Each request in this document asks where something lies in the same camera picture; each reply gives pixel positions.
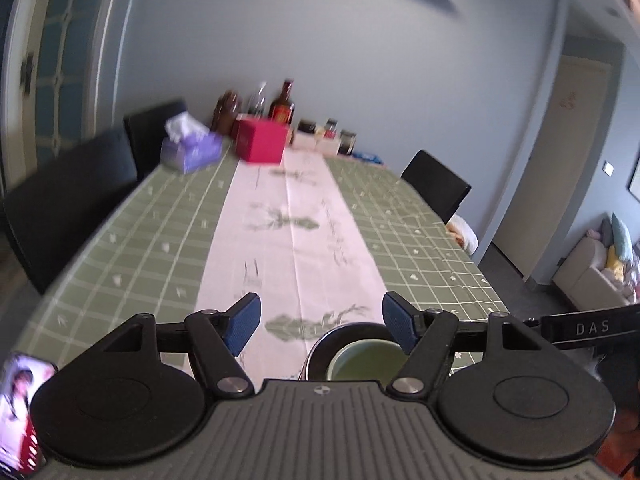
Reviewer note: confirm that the light blue sofa pillow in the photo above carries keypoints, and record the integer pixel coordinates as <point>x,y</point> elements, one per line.
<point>621,240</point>

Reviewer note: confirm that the red-label liquor bottle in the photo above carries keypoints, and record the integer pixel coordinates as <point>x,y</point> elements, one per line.
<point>282,107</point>

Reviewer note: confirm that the beige sofa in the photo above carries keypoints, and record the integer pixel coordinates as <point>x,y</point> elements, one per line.
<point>585,275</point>

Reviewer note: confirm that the white printed table runner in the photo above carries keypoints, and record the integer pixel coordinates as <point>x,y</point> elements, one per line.
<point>300,260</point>

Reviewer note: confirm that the blue steel-lined bowl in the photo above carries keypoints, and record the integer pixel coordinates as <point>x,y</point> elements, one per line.
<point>320,345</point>

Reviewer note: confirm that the black-lid dark jar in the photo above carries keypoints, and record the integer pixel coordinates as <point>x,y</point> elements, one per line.
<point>306,127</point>

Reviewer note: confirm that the dark glass jar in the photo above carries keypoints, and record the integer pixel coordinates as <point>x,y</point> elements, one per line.
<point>347,144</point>

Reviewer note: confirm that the clear plastic water bottle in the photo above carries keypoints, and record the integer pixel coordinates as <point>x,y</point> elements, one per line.
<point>257,102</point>

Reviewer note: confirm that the white condiment holder box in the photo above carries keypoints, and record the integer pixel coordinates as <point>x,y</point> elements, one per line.
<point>307,144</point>

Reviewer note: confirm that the blue flat packet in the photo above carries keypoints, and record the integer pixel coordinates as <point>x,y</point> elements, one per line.
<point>369,158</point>

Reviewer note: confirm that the white chair cushion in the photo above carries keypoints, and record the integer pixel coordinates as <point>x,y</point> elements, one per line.
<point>465,235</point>

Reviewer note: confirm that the smartphone with lit screen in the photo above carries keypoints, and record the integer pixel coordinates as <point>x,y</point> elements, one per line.
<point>20,410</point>

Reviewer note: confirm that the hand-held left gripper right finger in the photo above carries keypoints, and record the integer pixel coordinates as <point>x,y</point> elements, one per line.
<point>400,322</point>

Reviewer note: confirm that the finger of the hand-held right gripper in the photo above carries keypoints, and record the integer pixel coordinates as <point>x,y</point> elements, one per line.
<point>536,322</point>

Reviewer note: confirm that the glass-pane white door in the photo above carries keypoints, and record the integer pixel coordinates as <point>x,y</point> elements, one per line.
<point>60,60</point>

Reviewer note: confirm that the pink square box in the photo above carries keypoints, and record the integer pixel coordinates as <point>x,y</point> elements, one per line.
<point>260,142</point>

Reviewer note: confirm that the pale green ceramic bowl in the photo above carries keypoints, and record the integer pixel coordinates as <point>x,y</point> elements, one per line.
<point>360,365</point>

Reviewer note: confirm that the small red-label bottle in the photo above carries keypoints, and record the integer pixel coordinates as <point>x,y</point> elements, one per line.
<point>330,129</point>

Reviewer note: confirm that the black dining chair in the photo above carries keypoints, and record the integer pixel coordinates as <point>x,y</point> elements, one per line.
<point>435,185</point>
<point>65,200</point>
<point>150,135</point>

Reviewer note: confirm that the wall light switch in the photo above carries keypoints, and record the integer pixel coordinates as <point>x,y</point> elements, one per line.
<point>608,168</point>

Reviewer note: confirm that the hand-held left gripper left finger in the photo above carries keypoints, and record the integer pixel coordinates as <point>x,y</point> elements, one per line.
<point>242,325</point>

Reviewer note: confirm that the framed wall picture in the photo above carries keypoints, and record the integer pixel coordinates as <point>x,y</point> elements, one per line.
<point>635,172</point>

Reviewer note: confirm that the purple tissue box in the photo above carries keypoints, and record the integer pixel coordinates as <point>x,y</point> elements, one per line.
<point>192,152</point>

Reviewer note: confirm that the beige interior door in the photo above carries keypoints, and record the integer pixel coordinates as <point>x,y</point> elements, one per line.
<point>555,160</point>

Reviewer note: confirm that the brown bear-shaped jug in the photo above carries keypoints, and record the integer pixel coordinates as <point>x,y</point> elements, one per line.
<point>224,115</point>

